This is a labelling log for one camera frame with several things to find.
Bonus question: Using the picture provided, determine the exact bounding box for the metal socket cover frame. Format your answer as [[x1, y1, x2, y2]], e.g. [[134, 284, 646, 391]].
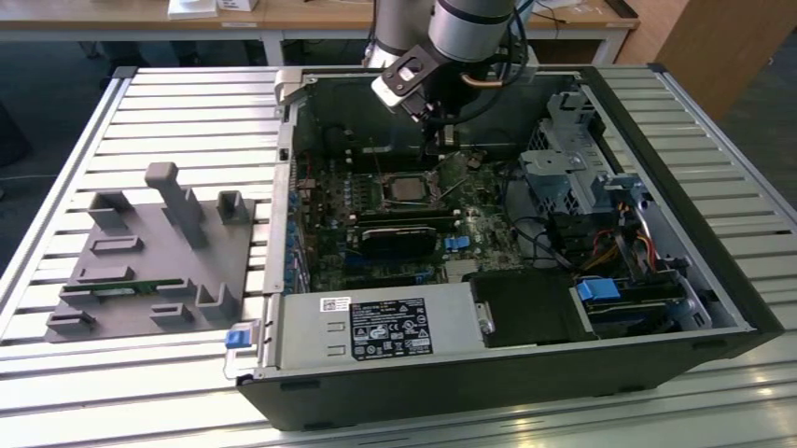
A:
[[427, 152, 469, 206]]

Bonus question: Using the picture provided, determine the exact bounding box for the thin wire locking lever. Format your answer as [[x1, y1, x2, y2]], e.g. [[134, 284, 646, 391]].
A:
[[369, 149, 384, 203]]

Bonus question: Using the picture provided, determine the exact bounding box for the CPU with silver top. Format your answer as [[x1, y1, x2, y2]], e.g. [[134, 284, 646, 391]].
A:
[[389, 178, 424, 202]]

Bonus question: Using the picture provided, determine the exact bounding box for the CPU socket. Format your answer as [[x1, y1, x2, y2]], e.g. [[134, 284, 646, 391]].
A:
[[376, 170, 449, 209]]

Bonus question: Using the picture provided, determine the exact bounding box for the black RAM slot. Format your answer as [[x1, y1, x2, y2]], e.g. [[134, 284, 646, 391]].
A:
[[359, 217, 453, 231], [357, 209, 453, 221]]

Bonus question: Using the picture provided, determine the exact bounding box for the metal drive cage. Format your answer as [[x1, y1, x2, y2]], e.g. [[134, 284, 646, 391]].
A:
[[516, 91, 642, 217]]

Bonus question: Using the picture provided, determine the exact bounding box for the pale blue teach pendant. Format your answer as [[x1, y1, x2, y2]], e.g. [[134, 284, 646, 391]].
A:
[[513, 0, 538, 36]]

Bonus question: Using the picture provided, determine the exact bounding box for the green motherboard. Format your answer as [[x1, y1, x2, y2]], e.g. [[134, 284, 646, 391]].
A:
[[287, 147, 530, 294]]

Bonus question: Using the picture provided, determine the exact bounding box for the wooden desk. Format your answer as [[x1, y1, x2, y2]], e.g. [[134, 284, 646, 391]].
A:
[[0, 0, 642, 66]]

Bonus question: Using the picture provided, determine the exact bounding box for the black graphics card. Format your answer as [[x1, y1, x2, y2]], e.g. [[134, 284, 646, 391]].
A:
[[357, 224, 439, 259]]

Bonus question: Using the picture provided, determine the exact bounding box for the silver finned heat sink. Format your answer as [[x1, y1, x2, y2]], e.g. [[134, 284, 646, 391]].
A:
[[443, 259, 479, 282]]

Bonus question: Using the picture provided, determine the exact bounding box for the wooden cabinet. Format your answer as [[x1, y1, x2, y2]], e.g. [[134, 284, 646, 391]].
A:
[[615, 0, 797, 123]]

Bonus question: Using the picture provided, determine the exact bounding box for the blue disk carrier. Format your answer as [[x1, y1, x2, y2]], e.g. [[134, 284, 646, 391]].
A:
[[574, 277, 622, 305]]

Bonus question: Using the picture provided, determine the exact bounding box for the silver power supply with label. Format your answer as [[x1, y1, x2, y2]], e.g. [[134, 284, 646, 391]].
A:
[[271, 281, 488, 375]]

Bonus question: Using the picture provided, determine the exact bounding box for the hard disk drive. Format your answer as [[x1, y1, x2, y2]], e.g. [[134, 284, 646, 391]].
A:
[[583, 285, 686, 333]]

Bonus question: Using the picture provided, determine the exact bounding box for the grey parts rack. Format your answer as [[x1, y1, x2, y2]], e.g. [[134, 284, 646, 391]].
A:
[[45, 161, 259, 345]]

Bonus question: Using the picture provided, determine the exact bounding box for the blue case latch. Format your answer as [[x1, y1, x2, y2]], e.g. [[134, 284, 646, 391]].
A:
[[222, 328, 257, 352]]

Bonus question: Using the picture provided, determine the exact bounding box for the green RAM stick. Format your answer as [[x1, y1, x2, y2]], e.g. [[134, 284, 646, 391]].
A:
[[90, 277, 189, 297]]

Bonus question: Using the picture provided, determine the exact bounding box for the black PC case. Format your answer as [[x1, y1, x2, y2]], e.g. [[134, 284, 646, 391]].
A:
[[232, 63, 787, 433]]

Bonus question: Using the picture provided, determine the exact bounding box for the copper coloured hose loop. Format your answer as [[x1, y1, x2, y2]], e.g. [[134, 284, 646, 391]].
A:
[[459, 73, 500, 91]]

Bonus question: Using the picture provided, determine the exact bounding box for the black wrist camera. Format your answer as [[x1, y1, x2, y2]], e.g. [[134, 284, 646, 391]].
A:
[[401, 95, 440, 123]]

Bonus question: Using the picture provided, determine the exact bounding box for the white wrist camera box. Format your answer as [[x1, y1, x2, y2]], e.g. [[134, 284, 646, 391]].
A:
[[369, 45, 440, 109]]

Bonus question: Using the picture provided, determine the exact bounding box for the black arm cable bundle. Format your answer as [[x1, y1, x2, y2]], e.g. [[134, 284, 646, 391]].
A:
[[493, 0, 540, 88]]

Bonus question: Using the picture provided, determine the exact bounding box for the grey case handle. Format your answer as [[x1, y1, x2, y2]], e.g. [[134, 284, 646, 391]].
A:
[[271, 68, 307, 105]]

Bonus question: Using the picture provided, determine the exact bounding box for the yellow wire bundle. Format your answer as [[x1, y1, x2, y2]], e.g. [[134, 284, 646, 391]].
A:
[[582, 240, 623, 273]]

